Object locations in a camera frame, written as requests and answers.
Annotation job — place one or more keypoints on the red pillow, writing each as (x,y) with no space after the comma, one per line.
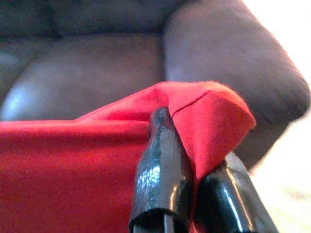
(73,170)

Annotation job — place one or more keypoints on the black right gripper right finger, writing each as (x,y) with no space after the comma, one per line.
(226,201)

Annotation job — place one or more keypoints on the grey-brown two-seat sofa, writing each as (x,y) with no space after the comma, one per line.
(97,60)

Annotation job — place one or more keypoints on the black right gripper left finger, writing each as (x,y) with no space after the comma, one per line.
(160,182)

